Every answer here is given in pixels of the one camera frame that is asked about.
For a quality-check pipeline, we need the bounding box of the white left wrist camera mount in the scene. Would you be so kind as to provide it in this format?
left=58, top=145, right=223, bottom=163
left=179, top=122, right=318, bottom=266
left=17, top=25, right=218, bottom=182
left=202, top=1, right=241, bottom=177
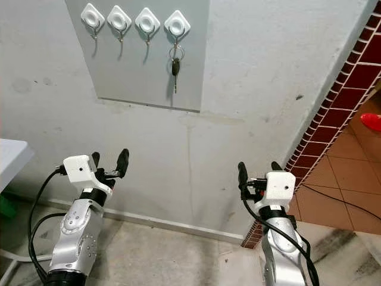
left=63, top=155, right=114, bottom=195

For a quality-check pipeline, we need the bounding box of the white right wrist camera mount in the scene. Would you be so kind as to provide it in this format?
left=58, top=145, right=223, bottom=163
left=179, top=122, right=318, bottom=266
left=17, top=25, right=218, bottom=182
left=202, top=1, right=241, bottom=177
left=265, top=171, right=296, bottom=207

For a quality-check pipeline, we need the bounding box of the black headed key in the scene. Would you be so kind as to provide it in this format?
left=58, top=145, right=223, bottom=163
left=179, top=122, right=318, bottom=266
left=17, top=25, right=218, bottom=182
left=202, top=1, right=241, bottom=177
left=169, top=43, right=185, bottom=94

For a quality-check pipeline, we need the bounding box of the green object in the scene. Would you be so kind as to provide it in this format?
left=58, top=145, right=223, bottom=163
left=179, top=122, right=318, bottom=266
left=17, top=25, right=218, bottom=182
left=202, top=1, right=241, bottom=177
left=0, top=194, right=17, bottom=218

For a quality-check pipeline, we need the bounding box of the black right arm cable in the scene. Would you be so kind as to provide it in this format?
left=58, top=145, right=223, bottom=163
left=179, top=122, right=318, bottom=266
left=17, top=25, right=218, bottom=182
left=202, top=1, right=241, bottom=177
left=241, top=191, right=321, bottom=286

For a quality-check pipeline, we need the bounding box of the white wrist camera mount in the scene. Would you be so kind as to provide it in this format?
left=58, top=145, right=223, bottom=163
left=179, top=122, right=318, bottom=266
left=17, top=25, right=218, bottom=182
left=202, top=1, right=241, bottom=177
left=265, top=171, right=296, bottom=207
left=63, top=155, right=114, bottom=195

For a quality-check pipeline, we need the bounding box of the black floor cable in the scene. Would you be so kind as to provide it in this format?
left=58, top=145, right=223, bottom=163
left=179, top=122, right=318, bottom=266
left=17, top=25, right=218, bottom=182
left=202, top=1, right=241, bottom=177
left=301, top=184, right=381, bottom=221

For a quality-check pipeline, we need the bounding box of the dark red tiled pillar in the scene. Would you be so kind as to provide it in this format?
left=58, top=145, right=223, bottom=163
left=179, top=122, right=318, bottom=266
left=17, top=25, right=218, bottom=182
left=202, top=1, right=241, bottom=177
left=241, top=0, right=381, bottom=249

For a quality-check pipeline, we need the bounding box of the white diamond wall hook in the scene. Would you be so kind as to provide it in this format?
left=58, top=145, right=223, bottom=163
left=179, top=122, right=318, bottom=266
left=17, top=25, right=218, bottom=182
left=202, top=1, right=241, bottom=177
left=135, top=7, right=161, bottom=43
left=164, top=10, right=191, bottom=47
left=80, top=3, right=106, bottom=39
left=107, top=5, right=133, bottom=42

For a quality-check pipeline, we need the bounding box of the grey wall board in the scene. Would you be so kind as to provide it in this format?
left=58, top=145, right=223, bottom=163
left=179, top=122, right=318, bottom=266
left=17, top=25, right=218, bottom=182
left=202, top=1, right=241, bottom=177
left=64, top=0, right=210, bottom=113

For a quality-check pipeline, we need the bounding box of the red plastic bowl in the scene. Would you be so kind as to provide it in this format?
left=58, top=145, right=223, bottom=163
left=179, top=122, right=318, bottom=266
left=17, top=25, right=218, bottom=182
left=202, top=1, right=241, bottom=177
left=360, top=112, right=381, bottom=133

